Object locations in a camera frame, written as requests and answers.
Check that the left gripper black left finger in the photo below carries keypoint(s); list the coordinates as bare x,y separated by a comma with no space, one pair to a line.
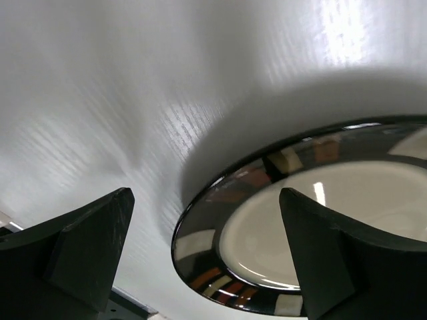
64,268

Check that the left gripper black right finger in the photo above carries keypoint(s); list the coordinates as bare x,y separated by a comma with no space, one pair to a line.
349,270

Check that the cream plate checkered rim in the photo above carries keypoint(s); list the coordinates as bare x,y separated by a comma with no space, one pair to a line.
230,244

